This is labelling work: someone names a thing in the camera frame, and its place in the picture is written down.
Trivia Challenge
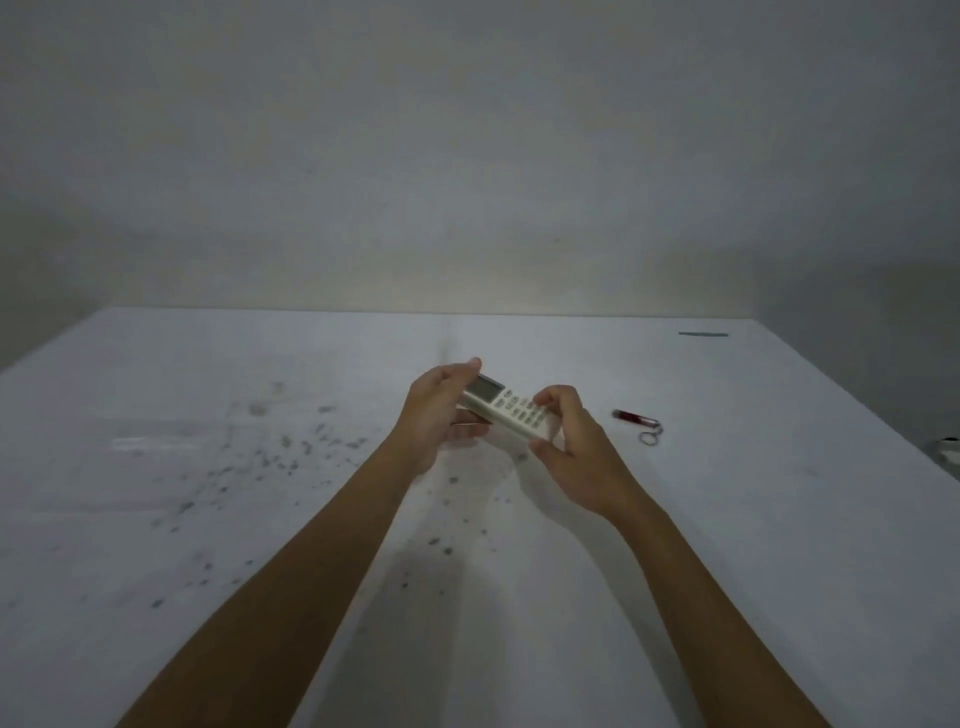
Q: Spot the person's right hand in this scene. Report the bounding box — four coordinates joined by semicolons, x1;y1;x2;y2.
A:
527;385;648;522

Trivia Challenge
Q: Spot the white remote control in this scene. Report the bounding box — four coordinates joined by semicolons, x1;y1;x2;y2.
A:
457;373;564;443

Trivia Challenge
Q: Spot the person's left forearm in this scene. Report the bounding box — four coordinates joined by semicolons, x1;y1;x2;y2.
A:
112;438;429;728

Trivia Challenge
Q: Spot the red keychain flashlight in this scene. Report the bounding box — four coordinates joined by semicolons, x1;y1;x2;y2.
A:
611;408;665;446

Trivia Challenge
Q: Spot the person's right forearm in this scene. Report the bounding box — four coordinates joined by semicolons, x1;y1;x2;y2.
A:
603;501;830;728

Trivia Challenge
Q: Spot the person's left hand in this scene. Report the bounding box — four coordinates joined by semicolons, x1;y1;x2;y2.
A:
390;357;495;476

